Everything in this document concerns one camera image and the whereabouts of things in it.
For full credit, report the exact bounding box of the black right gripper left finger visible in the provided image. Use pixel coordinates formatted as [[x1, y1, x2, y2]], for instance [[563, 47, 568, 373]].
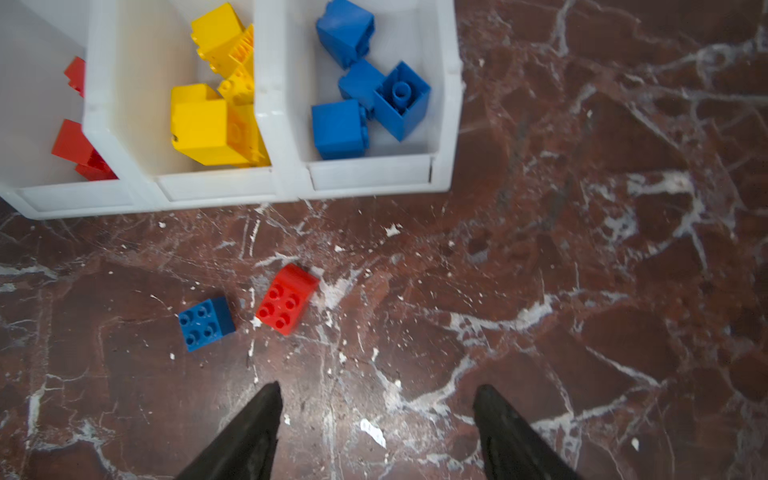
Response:
[[176, 381, 283, 480]]

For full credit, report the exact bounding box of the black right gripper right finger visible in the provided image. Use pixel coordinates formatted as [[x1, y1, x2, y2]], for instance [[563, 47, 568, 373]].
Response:
[[473, 384, 581, 480]]

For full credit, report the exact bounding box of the blue studded lego brick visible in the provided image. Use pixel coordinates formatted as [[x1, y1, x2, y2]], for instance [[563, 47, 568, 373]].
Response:
[[177, 296, 235, 352]]

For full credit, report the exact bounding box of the yellow tall lego brick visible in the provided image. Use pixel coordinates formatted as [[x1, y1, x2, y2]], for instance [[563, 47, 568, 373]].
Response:
[[170, 84, 271, 168]]

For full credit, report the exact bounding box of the blue lego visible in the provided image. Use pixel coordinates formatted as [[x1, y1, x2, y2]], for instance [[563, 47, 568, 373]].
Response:
[[374, 61, 431, 142]]

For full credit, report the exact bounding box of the red long lego brick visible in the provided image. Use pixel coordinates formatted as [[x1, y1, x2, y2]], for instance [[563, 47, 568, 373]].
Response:
[[64, 57, 86, 97]]

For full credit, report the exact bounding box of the red hidden lego brick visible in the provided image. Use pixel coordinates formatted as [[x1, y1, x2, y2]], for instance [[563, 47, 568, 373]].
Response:
[[256, 264, 319, 336]]

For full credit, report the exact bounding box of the white right plastic bin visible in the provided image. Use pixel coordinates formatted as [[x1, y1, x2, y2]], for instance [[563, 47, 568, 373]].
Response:
[[253, 1, 463, 200]]

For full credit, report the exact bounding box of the white plastic bin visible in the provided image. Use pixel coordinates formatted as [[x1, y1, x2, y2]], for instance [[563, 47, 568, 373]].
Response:
[[1, 1, 141, 219], [84, 1, 291, 211], [253, 1, 463, 200]]

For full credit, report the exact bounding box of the white middle plastic bin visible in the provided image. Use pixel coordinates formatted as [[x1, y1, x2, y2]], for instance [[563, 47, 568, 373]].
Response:
[[84, 1, 291, 211]]

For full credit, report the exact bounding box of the white left plastic bin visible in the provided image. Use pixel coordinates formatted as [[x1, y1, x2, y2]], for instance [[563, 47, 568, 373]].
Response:
[[1, 1, 141, 219]]

